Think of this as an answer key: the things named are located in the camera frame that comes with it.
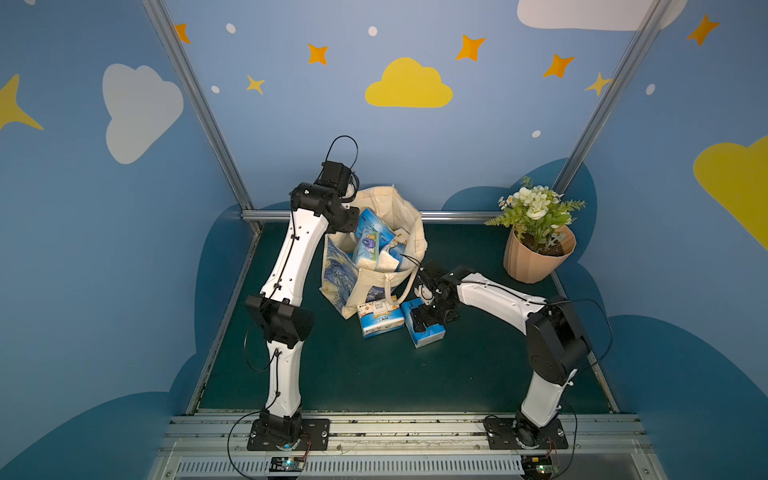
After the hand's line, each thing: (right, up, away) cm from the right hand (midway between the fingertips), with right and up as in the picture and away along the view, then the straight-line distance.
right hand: (431, 321), depth 90 cm
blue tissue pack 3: (-4, -5, -4) cm, 7 cm away
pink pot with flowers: (+35, +27, +4) cm, 45 cm away
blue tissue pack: (-20, +32, +4) cm, 37 cm away
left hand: (-23, +30, -7) cm, 38 cm away
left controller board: (-38, -30, -19) cm, 52 cm away
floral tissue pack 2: (-16, +1, -1) cm, 16 cm away
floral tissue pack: (-14, +18, -3) cm, 23 cm away
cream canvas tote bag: (-25, +13, -5) cm, 29 cm away
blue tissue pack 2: (-10, +21, 0) cm, 23 cm away
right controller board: (+23, -31, -18) cm, 43 cm away
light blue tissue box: (-19, +23, -6) cm, 30 cm away
